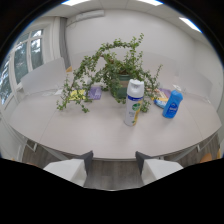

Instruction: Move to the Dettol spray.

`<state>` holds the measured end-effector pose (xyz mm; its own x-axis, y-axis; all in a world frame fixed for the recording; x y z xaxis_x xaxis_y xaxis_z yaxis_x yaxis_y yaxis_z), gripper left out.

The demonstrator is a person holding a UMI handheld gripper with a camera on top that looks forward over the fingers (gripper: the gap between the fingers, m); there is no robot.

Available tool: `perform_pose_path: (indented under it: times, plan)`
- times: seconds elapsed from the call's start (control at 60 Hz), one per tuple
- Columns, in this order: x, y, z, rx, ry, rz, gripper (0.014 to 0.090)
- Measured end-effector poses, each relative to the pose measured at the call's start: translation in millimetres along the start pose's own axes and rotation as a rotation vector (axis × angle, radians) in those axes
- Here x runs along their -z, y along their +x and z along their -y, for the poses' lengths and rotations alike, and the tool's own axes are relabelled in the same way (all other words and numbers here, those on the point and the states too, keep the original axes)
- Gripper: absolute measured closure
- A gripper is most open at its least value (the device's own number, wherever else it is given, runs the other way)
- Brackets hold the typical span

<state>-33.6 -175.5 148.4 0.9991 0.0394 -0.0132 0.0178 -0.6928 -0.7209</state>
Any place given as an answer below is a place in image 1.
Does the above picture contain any white Dettol spray can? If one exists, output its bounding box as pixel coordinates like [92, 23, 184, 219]
[123, 78, 146, 127]

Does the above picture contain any blue soap bottle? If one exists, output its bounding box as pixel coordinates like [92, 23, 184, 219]
[161, 85, 184, 119]

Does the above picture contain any colourful flat packet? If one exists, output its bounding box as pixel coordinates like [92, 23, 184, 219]
[152, 87, 172, 109]

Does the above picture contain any yellow paper packet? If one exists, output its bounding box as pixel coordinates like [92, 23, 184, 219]
[68, 88, 87, 102]

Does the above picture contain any purple book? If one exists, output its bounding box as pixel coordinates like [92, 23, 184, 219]
[87, 85, 103, 101]

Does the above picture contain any dark green plant pot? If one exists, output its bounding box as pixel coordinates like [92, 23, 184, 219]
[114, 73, 134, 105]

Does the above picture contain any white desk divider panel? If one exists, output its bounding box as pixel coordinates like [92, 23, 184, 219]
[20, 56, 69, 95]

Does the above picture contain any green trailing potted plant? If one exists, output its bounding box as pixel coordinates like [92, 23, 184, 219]
[55, 32, 164, 114]

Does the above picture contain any ceiling light panel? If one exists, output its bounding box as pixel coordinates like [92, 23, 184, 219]
[61, 0, 91, 7]
[178, 16, 203, 34]
[137, 0, 164, 7]

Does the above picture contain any window with white frame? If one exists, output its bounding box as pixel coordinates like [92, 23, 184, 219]
[0, 28, 45, 106]

